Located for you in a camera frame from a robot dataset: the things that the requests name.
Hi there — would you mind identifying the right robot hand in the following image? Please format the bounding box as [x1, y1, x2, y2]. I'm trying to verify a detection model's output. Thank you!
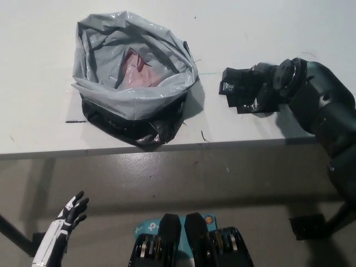
[249, 62, 288, 113]

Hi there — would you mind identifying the black plastic part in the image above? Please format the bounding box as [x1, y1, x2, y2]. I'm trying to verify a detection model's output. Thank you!
[218, 66, 264, 108]

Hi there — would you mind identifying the grey black plastic bag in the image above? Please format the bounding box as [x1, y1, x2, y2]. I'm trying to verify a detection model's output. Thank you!
[71, 11, 199, 151]

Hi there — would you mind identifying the black ribbed robot body block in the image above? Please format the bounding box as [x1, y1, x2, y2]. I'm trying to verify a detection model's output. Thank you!
[185, 212, 254, 267]
[128, 213, 183, 267]

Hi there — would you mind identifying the pink red packet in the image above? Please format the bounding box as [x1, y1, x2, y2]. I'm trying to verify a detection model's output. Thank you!
[116, 47, 167, 90]

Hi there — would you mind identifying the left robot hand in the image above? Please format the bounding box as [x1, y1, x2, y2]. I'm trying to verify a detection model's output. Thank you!
[32, 190, 90, 264]

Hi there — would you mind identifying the black table leg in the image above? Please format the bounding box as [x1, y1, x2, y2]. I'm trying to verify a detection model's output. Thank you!
[324, 200, 356, 226]
[0, 212, 36, 256]

